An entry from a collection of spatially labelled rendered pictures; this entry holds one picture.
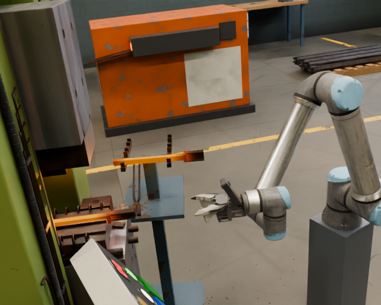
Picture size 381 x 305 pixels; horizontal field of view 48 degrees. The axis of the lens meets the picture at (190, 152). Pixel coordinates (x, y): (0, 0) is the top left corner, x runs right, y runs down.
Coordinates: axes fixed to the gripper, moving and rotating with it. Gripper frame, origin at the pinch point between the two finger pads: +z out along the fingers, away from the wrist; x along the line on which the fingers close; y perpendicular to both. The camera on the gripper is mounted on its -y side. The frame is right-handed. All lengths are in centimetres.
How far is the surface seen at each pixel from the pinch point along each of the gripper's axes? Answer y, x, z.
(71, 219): -0.8, -0.8, 46.0
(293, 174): 100, 192, -104
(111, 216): 0.0, -0.6, 31.1
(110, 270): -20, -57, 24
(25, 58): -64, -17, 43
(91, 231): 1.0, -7.5, 38.0
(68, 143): -38, -17, 37
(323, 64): 77, 477, -244
